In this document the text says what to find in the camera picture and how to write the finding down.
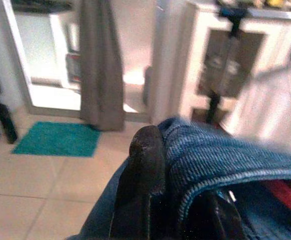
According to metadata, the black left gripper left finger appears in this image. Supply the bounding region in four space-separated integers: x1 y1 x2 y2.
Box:
109 124 167 240

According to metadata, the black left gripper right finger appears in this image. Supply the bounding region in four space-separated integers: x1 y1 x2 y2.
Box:
185 191 248 240

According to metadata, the blue denim garment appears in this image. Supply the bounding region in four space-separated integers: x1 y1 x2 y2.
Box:
65 117 291 240

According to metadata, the red clothes hanger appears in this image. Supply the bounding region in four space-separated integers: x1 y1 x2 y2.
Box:
262 179 291 223

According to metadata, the teal floor mat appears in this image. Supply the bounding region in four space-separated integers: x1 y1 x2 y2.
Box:
11 121 103 158

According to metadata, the grey curtain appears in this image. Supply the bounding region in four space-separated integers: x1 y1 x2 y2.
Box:
79 0 125 132

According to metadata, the white t-shirt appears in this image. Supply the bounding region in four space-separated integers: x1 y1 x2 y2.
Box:
221 62 291 156

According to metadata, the black stand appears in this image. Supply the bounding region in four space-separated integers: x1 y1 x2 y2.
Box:
0 49 19 145

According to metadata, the white shelf unit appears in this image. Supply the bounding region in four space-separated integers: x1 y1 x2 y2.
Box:
49 12 83 88

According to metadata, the white glass-door cabinet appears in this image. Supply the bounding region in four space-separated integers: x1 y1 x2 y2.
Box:
180 0 291 123

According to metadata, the white door frame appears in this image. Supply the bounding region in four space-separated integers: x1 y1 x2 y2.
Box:
1 0 153 118

